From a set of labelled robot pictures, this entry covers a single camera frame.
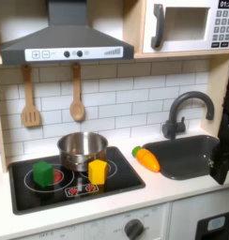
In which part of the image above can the orange toy carrot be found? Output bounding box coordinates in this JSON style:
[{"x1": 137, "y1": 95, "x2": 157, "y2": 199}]
[{"x1": 131, "y1": 145, "x2": 161, "y2": 173}]

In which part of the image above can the yellow block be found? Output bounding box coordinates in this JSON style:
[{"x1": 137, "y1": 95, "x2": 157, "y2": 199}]
[{"x1": 87, "y1": 158, "x2": 109, "y2": 186}]

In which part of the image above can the green block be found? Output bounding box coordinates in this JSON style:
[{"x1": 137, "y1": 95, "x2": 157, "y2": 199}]
[{"x1": 32, "y1": 160, "x2": 54, "y2": 188}]

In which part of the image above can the wooden spoon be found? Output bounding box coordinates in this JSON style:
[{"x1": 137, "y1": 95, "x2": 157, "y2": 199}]
[{"x1": 69, "y1": 62, "x2": 86, "y2": 122}]

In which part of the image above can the steel pot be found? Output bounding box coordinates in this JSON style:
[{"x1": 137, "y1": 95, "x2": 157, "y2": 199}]
[{"x1": 56, "y1": 131, "x2": 109, "y2": 173}]

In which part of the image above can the dark grey tap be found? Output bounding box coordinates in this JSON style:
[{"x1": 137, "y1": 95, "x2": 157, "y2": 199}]
[{"x1": 161, "y1": 91, "x2": 215, "y2": 140}]

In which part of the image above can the black stove cooktop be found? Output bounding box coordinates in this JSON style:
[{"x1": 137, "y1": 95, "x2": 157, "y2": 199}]
[{"x1": 8, "y1": 145, "x2": 146, "y2": 216}]

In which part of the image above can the dark grey sink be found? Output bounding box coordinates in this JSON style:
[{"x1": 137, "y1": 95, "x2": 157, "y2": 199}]
[{"x1": 142, "y1": 134, "x2": 221, "y2": 181}]

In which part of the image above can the wooden slotted spatula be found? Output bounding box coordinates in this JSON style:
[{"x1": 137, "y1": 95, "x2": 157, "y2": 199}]
[{"x1": 20, "y1": 64, "x2": 42, "y2": 128}]

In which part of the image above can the grey range hood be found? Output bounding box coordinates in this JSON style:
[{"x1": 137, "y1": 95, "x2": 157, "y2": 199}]
[{"x1": 0, "y1": 0, "x2": 135, "y2": 66}]

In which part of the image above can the white toy microwave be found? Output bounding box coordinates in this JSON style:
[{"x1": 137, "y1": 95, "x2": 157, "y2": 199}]
[{"x1": 142, "y1": 0, "x2": 229, "y2": 54}]

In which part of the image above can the light wood side panel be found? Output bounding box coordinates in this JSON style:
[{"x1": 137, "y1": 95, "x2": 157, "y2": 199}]
[{"x1": 202, "y1": 54, "x2": 229, "y2": 138}]

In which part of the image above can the grey oven knob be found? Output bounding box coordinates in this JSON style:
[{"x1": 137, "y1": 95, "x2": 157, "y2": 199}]
[{"x1": 124, "y1": 218, "x2": 145, "y2": 240}]

